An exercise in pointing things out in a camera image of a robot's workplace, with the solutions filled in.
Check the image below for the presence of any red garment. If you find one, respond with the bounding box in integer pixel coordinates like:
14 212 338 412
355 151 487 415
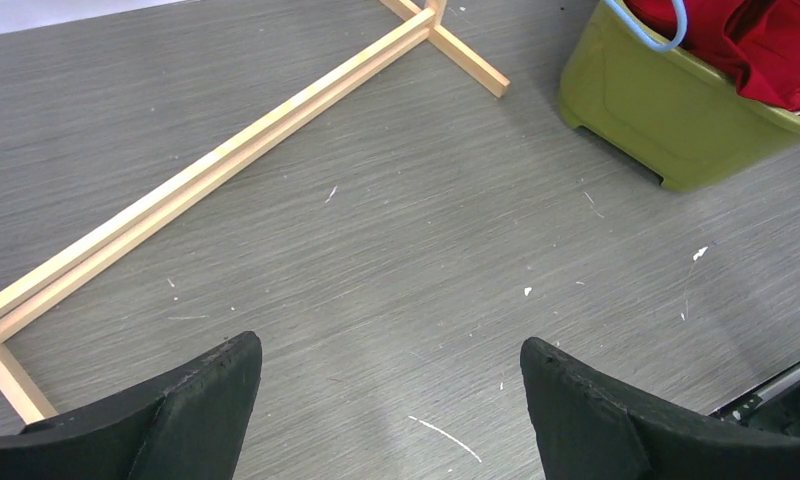
621 0 800 123

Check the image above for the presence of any green plastic laundry basket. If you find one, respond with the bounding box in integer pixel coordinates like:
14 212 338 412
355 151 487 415
558 1 800 192

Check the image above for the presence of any wooden clothes rack frame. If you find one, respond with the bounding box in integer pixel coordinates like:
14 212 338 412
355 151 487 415
0 1 510 424

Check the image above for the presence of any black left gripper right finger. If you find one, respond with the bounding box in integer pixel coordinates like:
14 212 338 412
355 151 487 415
520 337 800 479

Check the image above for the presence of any blue wire hanger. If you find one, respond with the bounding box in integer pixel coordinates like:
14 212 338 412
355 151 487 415
603 0 689 53

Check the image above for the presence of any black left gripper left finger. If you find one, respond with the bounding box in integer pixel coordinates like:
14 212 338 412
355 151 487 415
0 331 262 479

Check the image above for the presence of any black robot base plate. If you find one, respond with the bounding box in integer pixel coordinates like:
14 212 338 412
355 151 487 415
710 361 800 438

